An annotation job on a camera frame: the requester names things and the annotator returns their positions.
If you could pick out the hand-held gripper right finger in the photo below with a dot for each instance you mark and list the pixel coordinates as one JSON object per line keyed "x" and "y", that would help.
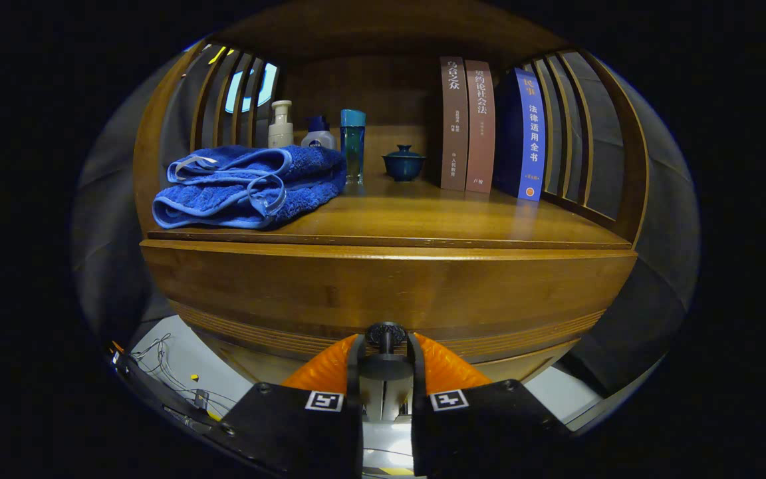
{"x": 476, "y": 432}

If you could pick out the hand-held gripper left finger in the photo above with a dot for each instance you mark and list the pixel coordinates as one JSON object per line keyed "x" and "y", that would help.
{"x": 290, "y": 432}

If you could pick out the wooden drawer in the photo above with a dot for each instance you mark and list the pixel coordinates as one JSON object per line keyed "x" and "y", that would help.
{"x": 389, "y": 286}

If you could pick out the wooden cabinet door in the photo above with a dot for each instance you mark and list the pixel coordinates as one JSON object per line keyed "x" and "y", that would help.
{"x": 522, "y": 366}
{"x": 256, "y": 362}

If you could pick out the wooden countertop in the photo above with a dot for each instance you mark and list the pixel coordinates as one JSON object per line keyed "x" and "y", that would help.
{"x": 423, "y": 216}

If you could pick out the wooden cabinet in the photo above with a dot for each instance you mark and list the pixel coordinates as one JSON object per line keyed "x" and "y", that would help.
{"x": 370, "y": 26}

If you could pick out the black backdrop cloth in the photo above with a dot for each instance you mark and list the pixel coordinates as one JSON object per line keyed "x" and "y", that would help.
{"x": 622, "y": 346}

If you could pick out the blue folded towel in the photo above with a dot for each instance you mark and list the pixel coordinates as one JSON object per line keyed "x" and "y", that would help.
{"x": 223, "y": 199}

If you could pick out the dark teal lidded teacup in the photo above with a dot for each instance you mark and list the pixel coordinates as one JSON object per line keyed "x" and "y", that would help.
{"x": 403, "y": 166}

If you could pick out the teal tumbler bottle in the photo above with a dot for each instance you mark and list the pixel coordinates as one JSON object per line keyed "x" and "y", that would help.
{"x": 353, "y": 146}

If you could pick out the white and blue lotion bottle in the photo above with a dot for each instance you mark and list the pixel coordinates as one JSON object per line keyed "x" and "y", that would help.
{"x": 320, "y": 138}

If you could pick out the reddish brown book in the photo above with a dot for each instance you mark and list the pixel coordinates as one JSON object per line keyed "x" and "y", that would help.
{"x": 481, "y": 133}

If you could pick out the dark brown book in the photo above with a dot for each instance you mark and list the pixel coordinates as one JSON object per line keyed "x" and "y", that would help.
{"x": 454, "y": 133}

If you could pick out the white pump bottle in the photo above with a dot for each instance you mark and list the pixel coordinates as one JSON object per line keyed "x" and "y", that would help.
{"x": 281, "y": 130}

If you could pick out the blue book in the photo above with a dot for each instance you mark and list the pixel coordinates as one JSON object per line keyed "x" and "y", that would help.
{"x": 532, "y": 133}

